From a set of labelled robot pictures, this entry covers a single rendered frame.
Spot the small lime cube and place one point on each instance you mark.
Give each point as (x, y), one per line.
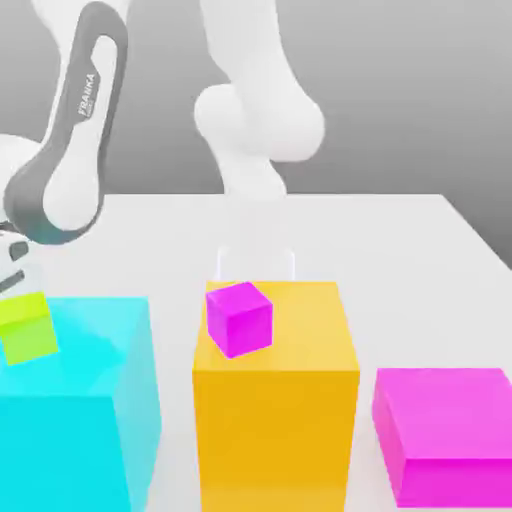
(28, 332)

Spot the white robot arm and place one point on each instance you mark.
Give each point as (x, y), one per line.
(256, 120)

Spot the large magenta box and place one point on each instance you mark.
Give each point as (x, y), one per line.
(448, 412)

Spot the large cyan box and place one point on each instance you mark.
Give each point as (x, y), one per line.
(60, 440)

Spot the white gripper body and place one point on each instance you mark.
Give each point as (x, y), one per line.
(28, 280)

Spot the large orange box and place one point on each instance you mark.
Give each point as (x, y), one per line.
(276, 432)

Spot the small magenta cube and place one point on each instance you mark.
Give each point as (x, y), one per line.
(240, 320)

